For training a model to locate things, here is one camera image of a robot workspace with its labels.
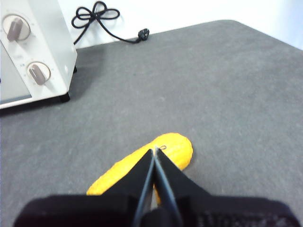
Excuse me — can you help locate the beige oven knob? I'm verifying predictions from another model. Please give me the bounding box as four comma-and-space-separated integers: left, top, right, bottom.
1, 13, 32, 43
26, 61, 52, 86

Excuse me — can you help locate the cream Toshiba toaster oven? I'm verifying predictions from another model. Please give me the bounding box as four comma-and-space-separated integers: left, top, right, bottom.
0, 0, 78, 111

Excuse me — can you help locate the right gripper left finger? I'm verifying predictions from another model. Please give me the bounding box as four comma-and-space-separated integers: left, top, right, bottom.
14, 148, 155, 227

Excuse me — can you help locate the oven door with beige handle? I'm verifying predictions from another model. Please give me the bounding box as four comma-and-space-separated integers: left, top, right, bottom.
0, 41, 33, 105

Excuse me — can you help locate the yellow corn cob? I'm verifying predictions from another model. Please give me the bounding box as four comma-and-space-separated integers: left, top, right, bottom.
86, 132, 194, 204

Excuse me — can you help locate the black power cable with plug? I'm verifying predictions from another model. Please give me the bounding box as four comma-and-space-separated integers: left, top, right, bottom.
71, 0, 151, 45

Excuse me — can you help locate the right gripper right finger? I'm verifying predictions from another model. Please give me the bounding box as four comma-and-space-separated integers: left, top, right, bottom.
154, 148, 296, 227

